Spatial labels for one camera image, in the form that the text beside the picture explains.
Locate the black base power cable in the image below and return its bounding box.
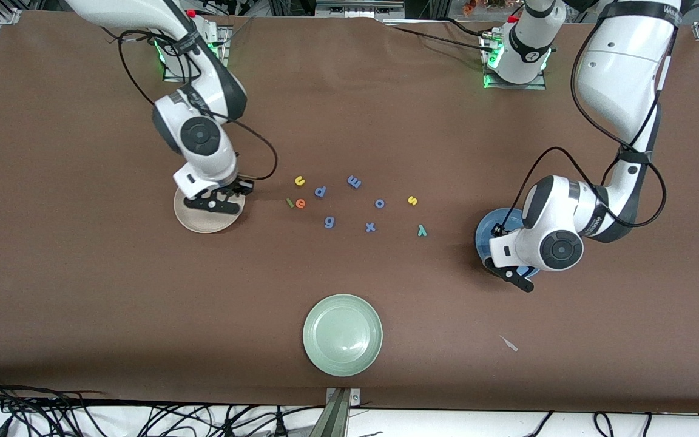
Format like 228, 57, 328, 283
384, 17, 496, 54

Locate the orange dried plant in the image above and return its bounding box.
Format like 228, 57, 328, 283
462, 0, 508, 16

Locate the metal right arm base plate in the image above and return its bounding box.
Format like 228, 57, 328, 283
163, 24, 230, 83

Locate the beige round plate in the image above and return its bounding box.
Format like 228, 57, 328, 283
174, 182, 245, 234

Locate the tangled black cable bundle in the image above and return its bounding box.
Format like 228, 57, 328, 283
0, 373, 326, 437

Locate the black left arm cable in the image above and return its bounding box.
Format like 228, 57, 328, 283
495, 24, 669, 234

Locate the green round plate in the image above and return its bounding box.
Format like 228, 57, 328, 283
302, 294, 383, 378

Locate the blue round plate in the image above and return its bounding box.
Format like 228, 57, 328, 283
475, 208, 541, 280

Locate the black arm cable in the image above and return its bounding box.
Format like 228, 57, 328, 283
107, 27, 279, 181
495, 24, 669, 234

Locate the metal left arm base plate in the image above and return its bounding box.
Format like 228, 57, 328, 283
483, 30, 547, 90

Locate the grey power strip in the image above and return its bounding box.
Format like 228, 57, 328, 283
316, 0, 405, 16

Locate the aluminium camera mount post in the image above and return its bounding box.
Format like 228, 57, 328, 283
325, 387, 361, 437

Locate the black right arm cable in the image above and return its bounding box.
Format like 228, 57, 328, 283
107, 27, 279, 181

